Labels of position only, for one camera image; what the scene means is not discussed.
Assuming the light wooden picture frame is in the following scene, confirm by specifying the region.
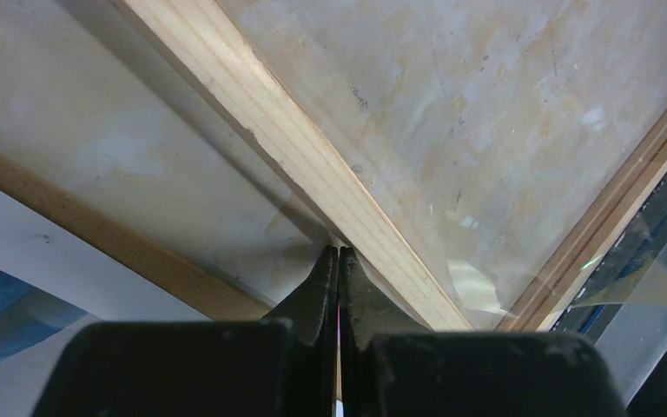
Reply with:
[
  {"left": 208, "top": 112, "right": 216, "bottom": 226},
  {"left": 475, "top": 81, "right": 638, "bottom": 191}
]
[{"left": 118, "top": 1, "right": 667, "bottom": 329}]

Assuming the printed colour photo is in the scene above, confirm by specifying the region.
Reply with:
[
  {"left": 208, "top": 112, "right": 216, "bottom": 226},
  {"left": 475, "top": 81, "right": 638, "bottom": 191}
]
[{"left": 0, "top": 191, "right": 203, "bottom": 416}]

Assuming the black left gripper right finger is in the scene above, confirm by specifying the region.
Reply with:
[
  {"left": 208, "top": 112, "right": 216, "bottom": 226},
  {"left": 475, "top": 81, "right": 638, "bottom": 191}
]
[{"left": 339, "top": 248, "right": 626, "bottom": 416}]

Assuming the clear acrylic sheet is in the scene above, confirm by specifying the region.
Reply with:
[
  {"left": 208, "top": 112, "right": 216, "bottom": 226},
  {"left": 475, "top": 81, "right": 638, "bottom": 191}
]
[{"left": 222, "top": 1, "right": 667, "bottom": 329}]

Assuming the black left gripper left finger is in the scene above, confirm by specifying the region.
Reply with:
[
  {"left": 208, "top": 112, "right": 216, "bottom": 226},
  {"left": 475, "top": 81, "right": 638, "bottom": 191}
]
[{"left": 33, "top": 246, "right": 339, "bottom": 416}]

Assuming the brown cardboard backing board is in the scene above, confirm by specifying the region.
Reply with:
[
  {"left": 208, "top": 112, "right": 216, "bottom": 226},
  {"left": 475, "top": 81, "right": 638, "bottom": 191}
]
[{"left": 0, "top": 154, "right": 271, "bottom": 320}]

